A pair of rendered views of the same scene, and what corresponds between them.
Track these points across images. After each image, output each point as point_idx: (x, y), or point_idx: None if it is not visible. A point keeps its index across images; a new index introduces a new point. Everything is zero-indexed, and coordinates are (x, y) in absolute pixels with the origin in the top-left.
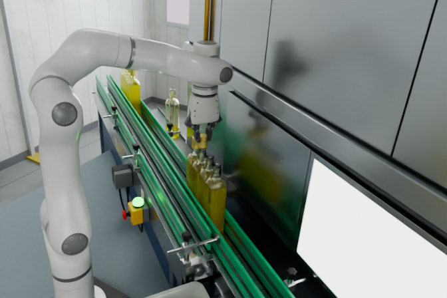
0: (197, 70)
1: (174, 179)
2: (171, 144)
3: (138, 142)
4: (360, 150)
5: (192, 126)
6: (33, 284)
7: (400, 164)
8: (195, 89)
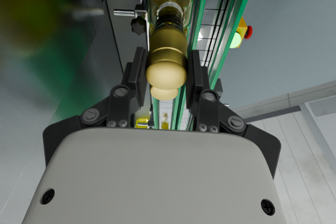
0: None
1: (197, 38)
2: (156, 110)
3: (181, 122)
4: None
5: (238, 123)
6: (328, 3)
7: None
8: None
